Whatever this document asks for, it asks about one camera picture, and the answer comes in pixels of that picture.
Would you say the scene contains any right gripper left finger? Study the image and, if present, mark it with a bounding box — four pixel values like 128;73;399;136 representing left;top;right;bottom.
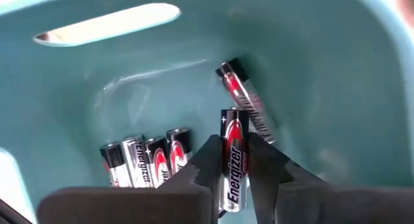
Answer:
37;134;224;224

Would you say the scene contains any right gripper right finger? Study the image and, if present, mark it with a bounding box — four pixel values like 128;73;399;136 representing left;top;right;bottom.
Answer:
248;132;414;224

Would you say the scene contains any silver black Energizer battery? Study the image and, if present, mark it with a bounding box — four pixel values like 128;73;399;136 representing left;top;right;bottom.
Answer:
120;135;153;188
215;58;278;144
219;107;250;213
144;137;172;188
99;141;130;188
166;128;195;176

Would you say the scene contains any light green-teal plastic bin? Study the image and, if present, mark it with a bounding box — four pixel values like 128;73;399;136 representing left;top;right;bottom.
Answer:
0;0;414;224

